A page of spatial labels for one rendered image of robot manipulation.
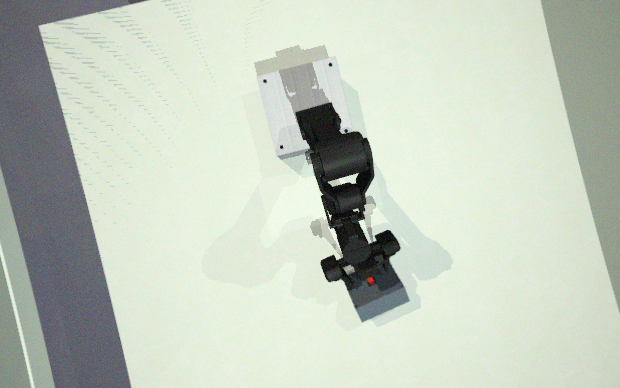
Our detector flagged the dark grey sloped panel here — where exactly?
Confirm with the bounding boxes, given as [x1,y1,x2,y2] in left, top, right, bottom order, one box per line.
[344,263,410,323]

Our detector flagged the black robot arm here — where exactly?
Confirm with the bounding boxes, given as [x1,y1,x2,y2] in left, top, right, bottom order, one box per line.
[295,102,385,280]

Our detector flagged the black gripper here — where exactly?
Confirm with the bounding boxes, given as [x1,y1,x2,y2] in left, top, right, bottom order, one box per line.
[320,230,400,288]

